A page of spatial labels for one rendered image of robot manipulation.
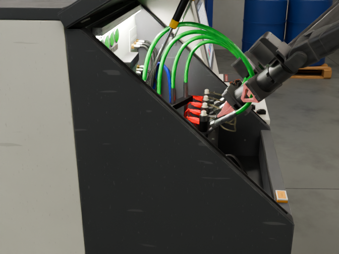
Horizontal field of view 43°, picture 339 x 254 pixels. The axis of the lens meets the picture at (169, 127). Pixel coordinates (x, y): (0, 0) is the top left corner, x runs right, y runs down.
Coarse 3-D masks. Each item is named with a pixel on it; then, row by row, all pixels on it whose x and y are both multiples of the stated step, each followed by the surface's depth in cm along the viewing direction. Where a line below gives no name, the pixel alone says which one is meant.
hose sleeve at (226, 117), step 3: (234, 111) 128; (228, 114) 129; (231, 114) 128; (234, 114) 128; (222, 117) 130; (225, 117) 130; (228, 117) 129; (231, 117) 129; (216, 120) 132; (219, 120) 131; (222, 120) 130; (225, 120) 130; (216, 123) 132; (219, 123) 131
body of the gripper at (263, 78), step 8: (264, 72) 114; (248, 80) 116; (256, 80) 117; (264, 80) 114; (272, 80) 113; (248, 88) 117; (256, 88) 116; (264, 88) 116; (272, 88) 115; (256, 96) 116; (264, 96) 116
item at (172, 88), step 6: (198, 36) 149; (204, 36) 149; (210, 36) 149; (186, 42) 150; (222, 42) 149; (180, 48) 152; (180, 54) 152; (174, 66) 154; (174, 72) 155; (174, 78) 156; (174, 84) 157; (174, 90) 157; (174, 96) 158; (174, 102) 159; (216, 108) 158
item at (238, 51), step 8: (184, 24) 126; (192, 24) 125; (200, 24) 124; (160, 32) 131; (216, 32) 122; (224, 40) 122; (152, 48) 135; (240, 56) 121; (144, 64) 138; (248, 64) 121; (144, 72) 139; (144, 80) 140; (248, 104) 125; (240, 112) 127
